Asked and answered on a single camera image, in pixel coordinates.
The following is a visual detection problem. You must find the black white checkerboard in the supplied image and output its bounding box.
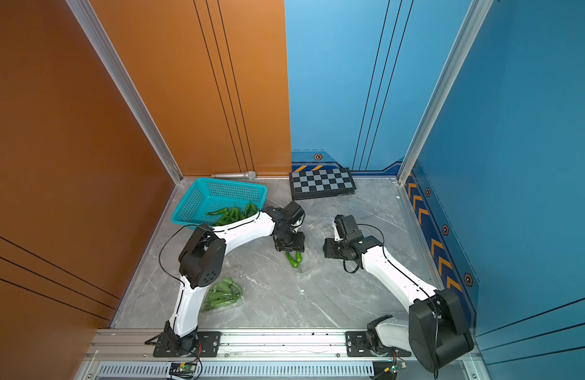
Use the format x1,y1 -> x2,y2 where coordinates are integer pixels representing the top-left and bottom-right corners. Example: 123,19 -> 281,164
289,168 -> 357,200

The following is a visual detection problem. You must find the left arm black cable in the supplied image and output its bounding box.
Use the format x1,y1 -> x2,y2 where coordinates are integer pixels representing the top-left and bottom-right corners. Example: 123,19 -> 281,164
158,224 -> 198,286

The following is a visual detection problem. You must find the silver metal cylinder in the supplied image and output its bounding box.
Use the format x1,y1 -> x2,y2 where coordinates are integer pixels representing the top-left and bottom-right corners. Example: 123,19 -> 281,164
212,170 -> 257,181

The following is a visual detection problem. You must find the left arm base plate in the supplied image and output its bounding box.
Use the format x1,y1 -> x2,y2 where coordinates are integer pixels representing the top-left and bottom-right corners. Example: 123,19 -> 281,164
145,331 -> 222,359

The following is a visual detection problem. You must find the green circuit board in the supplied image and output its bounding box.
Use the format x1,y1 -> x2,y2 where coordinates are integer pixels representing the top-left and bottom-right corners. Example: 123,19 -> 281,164
382,360 -> 408,378
167,362 -> 200,380

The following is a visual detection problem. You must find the aluminium front rail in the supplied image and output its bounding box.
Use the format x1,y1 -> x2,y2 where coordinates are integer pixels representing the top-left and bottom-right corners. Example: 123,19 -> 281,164
84,327 -> 483,363

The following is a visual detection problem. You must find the white vent grille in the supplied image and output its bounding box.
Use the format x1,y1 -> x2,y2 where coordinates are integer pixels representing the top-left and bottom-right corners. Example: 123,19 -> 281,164
96,362 -> 375,379

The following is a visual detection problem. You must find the teal plastic basket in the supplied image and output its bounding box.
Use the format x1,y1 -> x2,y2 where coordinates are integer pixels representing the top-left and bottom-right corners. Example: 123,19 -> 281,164
170,178 -> 268,226

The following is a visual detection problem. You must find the left green circuit board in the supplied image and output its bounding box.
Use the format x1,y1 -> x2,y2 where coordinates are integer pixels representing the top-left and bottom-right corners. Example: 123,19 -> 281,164
167,362 -> 200,380

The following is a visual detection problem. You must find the clear clamshell container near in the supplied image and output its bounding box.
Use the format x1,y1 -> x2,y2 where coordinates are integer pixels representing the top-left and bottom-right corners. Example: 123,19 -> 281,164
199,275 -> 246,315

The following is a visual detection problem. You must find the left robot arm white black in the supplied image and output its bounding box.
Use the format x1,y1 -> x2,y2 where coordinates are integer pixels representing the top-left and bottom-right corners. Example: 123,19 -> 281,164
162,202 -> 305,356

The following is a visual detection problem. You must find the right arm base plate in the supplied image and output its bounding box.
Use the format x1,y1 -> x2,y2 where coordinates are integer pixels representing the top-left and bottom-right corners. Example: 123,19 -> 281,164
345,330 -> 412,358

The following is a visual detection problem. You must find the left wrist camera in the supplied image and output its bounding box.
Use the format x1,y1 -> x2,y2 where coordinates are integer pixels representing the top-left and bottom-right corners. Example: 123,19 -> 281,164
282,201 -> 306,228

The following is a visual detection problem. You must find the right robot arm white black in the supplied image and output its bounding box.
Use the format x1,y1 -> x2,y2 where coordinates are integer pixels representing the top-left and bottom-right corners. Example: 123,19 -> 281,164
323,236 -> 474,373

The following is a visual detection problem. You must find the right green circuit board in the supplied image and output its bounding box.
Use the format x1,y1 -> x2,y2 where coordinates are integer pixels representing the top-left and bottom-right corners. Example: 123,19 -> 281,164
382,360 -> 408,378

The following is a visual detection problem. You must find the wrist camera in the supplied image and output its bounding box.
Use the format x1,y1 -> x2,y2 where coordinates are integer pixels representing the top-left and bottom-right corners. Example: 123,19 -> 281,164
282,201 -> 306,228
334,215 -> 364,243

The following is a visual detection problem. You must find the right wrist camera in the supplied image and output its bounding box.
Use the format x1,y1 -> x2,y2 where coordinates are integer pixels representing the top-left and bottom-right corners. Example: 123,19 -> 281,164
334,215 -> 364,243

